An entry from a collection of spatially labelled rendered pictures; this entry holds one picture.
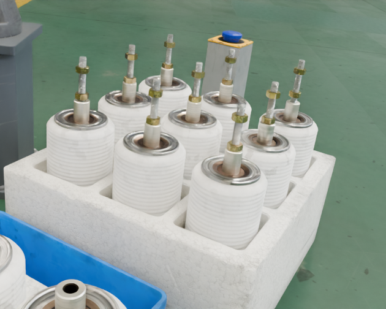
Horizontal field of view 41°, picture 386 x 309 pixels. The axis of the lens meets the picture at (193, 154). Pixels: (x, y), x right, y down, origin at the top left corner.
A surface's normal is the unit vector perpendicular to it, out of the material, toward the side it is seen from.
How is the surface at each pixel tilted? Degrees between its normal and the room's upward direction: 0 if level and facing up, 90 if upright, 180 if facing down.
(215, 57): 90
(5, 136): 90
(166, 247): 90
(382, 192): 0
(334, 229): 0
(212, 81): 90
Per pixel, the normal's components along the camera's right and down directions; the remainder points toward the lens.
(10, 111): 0.70, 0.38
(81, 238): -0.47, 0.33
